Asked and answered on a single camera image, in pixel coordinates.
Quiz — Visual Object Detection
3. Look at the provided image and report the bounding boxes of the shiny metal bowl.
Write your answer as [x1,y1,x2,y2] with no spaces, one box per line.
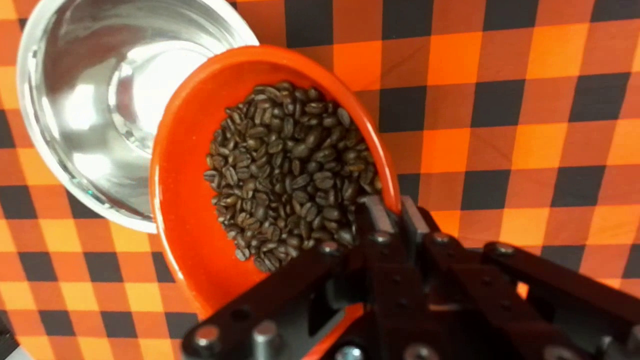
[15,0,263,236]

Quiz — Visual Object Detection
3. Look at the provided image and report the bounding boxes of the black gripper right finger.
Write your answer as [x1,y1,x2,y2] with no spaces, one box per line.
[399,196,640,360]

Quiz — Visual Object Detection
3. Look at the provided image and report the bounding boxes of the red black plaid tablecloth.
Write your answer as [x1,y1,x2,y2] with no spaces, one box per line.
[0,0,640,360]

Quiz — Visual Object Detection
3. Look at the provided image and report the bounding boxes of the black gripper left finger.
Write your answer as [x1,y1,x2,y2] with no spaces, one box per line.
[180,194,417,360]

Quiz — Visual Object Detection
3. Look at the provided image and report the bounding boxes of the dark coffee beans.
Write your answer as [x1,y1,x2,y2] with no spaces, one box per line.
[202,81,384,275]

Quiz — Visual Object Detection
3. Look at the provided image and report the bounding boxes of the red bowl holding beans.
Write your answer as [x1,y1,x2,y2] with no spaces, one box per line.
[148,44,404,360]

